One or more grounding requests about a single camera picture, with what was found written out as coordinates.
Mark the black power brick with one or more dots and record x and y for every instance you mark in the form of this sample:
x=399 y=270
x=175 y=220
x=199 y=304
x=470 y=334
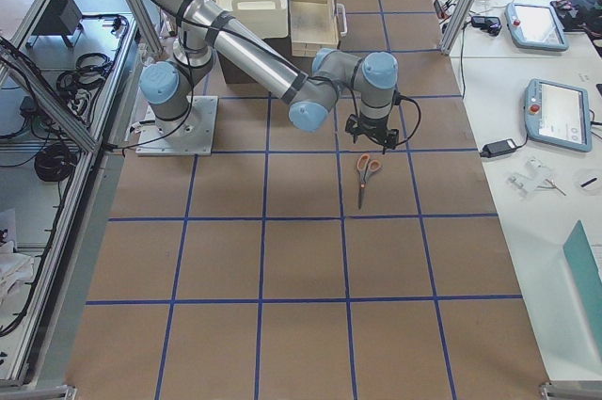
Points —
x=498 y=148

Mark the wooden drawer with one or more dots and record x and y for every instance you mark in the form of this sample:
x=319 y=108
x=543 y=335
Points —
x=313 y=26

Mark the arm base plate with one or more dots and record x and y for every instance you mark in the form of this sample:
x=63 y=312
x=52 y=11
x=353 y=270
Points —
x=193 y=135

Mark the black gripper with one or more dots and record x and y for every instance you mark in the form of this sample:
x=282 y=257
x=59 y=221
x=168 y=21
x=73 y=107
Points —
x=372 y=127

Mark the orange grey scissors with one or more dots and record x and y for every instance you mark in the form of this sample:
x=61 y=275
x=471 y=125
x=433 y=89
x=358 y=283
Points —
x=366 y=168

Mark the far teach pendant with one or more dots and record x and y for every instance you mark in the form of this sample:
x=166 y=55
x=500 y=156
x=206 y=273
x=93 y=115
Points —
x=535 y=27

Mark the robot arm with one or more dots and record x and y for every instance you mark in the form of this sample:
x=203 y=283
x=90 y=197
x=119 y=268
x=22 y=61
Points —
x=205 y=28

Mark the teal folder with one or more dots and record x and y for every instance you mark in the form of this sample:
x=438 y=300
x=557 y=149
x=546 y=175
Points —
x=578 y=253

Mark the teach pendant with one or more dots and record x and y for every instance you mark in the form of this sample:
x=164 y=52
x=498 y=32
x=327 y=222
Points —
x=558 y=114
x=535 y=27

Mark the near teach pendant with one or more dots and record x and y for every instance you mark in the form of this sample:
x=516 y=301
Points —
x=558 y=114

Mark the black box under frame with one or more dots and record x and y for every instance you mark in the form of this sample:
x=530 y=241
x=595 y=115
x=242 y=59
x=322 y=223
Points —
x=60 y=18

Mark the white drawer handle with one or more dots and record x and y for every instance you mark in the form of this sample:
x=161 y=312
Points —
x=341 y=18

